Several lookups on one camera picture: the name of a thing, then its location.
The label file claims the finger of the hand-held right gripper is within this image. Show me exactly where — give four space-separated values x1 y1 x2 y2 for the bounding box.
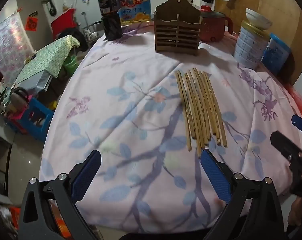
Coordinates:
291 114 302 138
270 131 302 164

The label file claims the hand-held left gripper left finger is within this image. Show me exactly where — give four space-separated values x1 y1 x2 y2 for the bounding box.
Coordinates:
18 149 102 240

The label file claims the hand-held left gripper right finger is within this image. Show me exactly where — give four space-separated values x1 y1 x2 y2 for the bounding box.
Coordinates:
200 149 285 240

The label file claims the bundle of wooden chopsticks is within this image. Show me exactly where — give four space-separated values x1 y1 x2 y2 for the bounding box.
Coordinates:
174 67 228 157

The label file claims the brown wooden chopstick holder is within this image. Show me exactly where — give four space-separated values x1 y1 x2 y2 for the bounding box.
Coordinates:
153 0 202 56

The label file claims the person's right hand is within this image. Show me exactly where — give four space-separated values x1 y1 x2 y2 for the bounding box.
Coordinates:
288 197 302 230

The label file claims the blue plastic stool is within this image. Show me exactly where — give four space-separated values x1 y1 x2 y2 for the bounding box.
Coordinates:
19 97 55 142

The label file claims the pink plastic stool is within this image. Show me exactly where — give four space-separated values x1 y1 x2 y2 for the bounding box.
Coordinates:
4 112 24 133

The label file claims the white milk powder tin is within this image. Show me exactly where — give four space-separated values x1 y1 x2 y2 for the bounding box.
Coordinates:
233 20 271 70

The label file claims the metal kettle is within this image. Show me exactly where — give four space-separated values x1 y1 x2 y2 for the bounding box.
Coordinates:
10 87 30 111

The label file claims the green plastic bucket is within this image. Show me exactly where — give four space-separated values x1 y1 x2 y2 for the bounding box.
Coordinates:
63 55 78 77

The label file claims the pink floral tablecloth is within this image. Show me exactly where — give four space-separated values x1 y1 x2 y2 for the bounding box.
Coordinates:
38 21 302 233

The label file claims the brown wooden board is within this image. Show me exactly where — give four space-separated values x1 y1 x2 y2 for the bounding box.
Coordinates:
214 0 302 85

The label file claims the white ceramic bowl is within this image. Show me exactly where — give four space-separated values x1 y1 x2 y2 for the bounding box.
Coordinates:
245 8 273 30

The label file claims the green chequered cloth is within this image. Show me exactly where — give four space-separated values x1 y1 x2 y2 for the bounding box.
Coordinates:
14 34 81 84

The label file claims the red electric pot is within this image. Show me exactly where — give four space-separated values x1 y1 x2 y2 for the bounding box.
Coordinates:
198 5 233 43

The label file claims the pink floral curtain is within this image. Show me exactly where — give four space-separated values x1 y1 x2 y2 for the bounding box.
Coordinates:
0 12 32 81

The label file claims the red garment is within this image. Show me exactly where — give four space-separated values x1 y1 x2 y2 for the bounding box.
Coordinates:
51 8 78 39

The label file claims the dark soy sauce bottle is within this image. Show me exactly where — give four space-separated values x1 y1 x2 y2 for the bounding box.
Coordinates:
98 0 123 41

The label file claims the red paper door sign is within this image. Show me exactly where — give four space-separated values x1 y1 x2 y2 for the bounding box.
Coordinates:
25 17 39 32

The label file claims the dark hanging bag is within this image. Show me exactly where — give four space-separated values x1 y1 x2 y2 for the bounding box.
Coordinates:
42 0 57 17

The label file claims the yellow cooking oil bottle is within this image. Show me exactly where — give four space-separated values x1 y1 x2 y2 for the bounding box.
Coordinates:
115 0 152 26

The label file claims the grey door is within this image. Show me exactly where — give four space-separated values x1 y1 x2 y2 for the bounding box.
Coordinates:
16 0 54 55

